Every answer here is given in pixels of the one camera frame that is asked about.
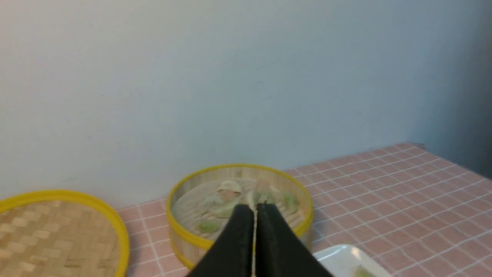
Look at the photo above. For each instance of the yellow rimmed bamboo steamer lid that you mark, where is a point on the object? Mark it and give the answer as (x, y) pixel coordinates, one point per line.
(62, 233)

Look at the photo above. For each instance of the pink steamed dumpling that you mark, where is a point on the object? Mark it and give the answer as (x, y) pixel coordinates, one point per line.
(230, 185)

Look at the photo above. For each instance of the white square plate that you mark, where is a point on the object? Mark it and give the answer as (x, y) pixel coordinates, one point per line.
(346, 260)

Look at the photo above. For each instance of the green steamed dumpling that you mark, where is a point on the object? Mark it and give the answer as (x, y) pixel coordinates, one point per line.
(217, 206)

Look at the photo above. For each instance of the yellow rimmed bamboo steamer basket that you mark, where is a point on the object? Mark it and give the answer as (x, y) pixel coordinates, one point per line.
(193, 231)

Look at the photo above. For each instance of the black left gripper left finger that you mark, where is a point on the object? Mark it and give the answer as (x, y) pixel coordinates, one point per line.
(231, 254)

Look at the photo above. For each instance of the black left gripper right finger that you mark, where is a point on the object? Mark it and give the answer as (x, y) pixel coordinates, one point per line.
(278, 251)

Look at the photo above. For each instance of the pink checkered tablecloth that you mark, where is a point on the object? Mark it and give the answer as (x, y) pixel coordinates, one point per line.
(414, 213)

